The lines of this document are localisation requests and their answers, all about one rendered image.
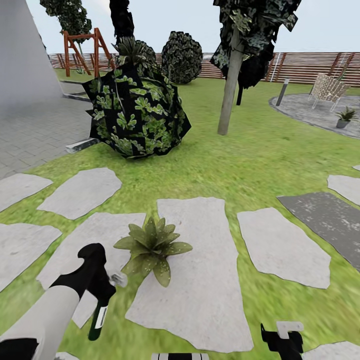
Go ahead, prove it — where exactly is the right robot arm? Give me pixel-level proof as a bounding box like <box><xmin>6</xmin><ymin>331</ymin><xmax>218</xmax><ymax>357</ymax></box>
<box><xmin>260</xmin><ymin>321</ymin><xmax>305</xmax><ymax>360</ymax></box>

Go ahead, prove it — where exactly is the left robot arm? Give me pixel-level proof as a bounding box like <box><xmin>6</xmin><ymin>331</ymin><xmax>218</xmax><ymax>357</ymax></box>
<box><xmin>0</xmin><ymin>243</ymin><xmax>128</xmax><ymax>360</ymax></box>

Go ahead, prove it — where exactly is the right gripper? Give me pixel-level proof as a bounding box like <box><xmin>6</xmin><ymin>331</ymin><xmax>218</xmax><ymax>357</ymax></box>
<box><xmin>260</xmin><ymin>324</ymin><xmax>304</xmax><ymax>355</ymax></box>

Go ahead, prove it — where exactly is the insectifuge atomizer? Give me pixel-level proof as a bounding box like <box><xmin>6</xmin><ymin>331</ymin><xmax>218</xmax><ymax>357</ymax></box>
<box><xmin>88</xmin><ymin>300</ymin><xmax>108</xmax><ymax>341</ymax></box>

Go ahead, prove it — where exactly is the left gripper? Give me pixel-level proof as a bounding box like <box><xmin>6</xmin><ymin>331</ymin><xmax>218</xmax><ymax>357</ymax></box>
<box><xmin>87</xmin><ymin>271</ymin><xmax>117</xmax><ymax>304</ymax></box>

